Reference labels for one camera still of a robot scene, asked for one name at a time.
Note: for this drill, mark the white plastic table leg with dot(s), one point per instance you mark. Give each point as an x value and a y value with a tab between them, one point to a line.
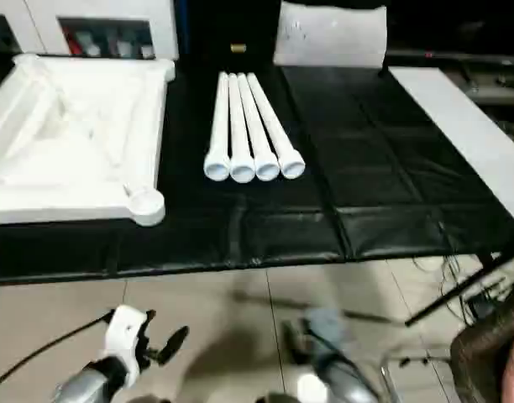
274	126
256	126
220	126
238	126

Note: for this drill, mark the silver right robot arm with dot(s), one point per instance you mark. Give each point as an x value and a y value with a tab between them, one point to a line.
337	386

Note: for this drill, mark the black metal bar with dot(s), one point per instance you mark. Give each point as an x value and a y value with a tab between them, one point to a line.
463	291

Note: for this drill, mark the person's head brown hair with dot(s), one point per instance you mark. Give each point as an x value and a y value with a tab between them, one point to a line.
484	357

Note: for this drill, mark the black power adapter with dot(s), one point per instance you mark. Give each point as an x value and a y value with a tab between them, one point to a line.
481	304

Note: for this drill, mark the black padded work mat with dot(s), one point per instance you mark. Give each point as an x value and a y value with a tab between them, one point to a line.
366	168

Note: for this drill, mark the white flat board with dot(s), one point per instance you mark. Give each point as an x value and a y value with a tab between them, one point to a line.
471	126

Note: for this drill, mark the small white jar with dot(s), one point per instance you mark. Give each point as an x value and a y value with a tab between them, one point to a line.
89	45
146	50

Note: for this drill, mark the white jar with blue print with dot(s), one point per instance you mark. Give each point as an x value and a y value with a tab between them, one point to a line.
122	48

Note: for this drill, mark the small gold label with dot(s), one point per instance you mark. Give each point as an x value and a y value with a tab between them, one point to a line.
238	47

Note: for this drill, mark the red bottle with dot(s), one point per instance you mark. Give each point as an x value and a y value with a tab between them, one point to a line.
73	42

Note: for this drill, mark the white cabinet with glass doors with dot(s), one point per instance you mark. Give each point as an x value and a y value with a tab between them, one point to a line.
43	21

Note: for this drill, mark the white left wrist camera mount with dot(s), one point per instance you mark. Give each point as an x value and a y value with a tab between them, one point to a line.
122	331

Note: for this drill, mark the chrome chair frame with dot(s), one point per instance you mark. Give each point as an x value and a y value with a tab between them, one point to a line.
433	356

